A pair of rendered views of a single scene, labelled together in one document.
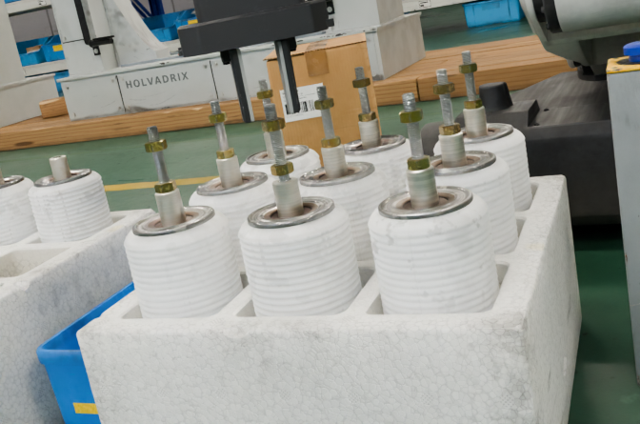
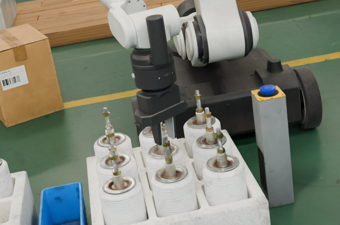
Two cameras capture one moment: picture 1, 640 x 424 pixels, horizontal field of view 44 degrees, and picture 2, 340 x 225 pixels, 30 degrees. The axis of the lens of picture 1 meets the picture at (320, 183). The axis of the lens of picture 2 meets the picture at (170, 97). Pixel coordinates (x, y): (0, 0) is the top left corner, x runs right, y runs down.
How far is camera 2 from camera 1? 0.92 m
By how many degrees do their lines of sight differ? 29
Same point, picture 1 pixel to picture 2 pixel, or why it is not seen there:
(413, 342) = (234, 213)
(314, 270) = (189, 194)
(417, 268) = (229, 187)
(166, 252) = (129, 198)
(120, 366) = not seen: outside the picture
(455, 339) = (247, 209)
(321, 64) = (23, 53)
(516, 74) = (97, 30)
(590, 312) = not seen: hidden behind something
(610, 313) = not seen: hidden behind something
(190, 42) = (147, 122)
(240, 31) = (164, 115)
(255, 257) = (168, 194)
